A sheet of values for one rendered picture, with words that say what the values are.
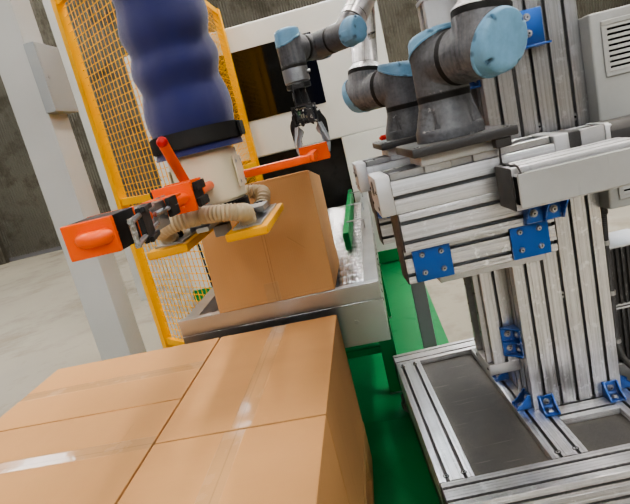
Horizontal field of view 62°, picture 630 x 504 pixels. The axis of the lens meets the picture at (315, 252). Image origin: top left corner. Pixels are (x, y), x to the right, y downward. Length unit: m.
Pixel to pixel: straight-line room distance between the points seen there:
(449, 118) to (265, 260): 0.82
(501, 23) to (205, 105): 0.64
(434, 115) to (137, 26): 0.68
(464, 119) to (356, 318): 0.83
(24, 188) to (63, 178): 9.53
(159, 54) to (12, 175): 11.08
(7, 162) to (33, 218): 1.20
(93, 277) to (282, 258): 1.25
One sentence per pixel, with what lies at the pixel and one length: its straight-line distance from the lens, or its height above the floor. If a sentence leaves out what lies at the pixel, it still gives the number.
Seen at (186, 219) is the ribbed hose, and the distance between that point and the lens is 1.19.
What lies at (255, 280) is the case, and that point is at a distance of 1.76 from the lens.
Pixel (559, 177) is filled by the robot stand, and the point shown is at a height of 0.92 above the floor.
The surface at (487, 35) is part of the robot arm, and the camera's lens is 1.08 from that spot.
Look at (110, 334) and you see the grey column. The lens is 2.81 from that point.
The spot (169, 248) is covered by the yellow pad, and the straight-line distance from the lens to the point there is 1.25.
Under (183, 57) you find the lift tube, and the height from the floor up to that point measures 1.34.
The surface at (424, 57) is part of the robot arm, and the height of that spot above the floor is 1.22.
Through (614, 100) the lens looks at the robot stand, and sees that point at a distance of 1.49.
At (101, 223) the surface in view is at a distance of 0.76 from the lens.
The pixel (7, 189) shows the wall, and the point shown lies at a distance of 12.39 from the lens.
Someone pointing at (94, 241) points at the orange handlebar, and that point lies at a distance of 0.75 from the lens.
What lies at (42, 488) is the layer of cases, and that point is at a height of 0.54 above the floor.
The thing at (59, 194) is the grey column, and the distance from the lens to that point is 2.72.
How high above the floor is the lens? 1.12
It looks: 13 degrees down
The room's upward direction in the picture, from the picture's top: 14 degrees counter-clockwise
